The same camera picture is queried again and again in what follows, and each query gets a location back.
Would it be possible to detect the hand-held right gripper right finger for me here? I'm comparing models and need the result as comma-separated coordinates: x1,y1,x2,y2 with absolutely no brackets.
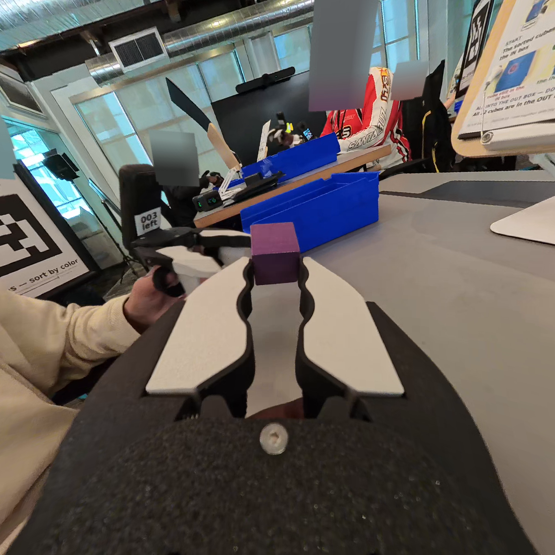
296,256,405,418

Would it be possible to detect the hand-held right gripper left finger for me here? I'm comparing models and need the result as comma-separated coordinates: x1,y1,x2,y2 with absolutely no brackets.
146,257,256,418

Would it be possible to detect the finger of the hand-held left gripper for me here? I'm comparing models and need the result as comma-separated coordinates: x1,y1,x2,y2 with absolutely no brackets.
155,245,253,295
191,228,252,250

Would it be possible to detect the purple wooden cube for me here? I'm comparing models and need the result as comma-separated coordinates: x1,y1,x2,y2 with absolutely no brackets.
250,222,301,286

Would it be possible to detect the blue plastic bin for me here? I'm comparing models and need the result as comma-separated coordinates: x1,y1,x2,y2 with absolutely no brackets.
236,132,341,188
240,172,380,254

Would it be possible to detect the person's left forearm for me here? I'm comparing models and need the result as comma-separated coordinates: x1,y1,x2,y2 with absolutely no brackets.
0,288,141,399

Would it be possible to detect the person's left hand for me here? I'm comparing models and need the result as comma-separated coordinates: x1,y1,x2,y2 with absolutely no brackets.
123,267,188,335

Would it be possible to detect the black battery pack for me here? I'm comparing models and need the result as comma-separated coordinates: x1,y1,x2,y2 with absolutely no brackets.
193,193,224,213

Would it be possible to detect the black office chair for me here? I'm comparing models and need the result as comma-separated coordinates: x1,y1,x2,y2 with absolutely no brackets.
119,164,175,253

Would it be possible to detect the brown wooden desk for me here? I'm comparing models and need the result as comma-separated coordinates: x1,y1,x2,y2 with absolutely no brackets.
194,145,393,229

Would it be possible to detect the black tripod lamp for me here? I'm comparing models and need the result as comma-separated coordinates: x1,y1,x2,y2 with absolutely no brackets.
42,149,145,278

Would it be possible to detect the framed marker poster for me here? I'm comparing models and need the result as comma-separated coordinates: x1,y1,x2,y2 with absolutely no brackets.
0,160,101,300

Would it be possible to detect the black video bar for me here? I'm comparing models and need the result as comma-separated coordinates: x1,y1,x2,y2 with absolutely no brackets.
235,66,296,94

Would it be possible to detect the white air vent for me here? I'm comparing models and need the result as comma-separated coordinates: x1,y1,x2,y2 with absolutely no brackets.
108,27,170,73

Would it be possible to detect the instruction sheet on stand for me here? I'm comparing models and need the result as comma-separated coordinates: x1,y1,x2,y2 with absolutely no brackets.
451,0,555,246

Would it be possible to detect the black jacket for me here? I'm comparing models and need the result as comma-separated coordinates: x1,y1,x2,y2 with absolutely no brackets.
401,60,456,173

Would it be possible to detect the printed instruction sheet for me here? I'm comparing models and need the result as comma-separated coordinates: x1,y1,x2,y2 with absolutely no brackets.
459,0,555,145

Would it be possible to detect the black and white marker sign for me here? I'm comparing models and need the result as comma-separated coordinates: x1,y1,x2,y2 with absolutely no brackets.
455,0,496,101

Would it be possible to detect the black wall screen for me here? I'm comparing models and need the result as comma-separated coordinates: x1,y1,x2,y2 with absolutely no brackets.
211,71,331,166

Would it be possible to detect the silver air duct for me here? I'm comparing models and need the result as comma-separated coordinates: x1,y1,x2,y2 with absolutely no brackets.
86,0,315,85

